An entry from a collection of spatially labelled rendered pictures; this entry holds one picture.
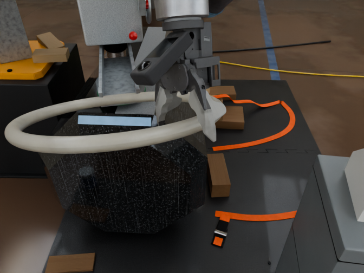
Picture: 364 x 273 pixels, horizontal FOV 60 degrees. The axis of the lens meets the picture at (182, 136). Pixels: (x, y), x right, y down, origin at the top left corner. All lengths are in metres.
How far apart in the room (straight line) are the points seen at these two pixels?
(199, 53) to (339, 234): 0.70
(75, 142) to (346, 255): 0.80
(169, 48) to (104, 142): 0.18
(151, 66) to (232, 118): 2.21
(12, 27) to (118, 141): 1.70
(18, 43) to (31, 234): 1.14
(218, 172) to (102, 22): 1.27
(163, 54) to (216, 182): 1.61
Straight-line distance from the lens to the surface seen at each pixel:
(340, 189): 1.18
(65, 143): 0.56
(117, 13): 1.25
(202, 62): 0.55
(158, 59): 0.50
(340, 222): 1.08
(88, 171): 1.57
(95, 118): 1.43
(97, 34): 1.27
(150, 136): 0.53
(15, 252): 2.13
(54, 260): 1.98
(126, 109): 1.43
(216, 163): 2.19
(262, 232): 2.02
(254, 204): 2.14
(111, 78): 1.15
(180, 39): 0.53
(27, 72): 2.07
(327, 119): 3.08
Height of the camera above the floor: 1.64
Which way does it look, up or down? 39 degrees down
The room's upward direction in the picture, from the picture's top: straight up
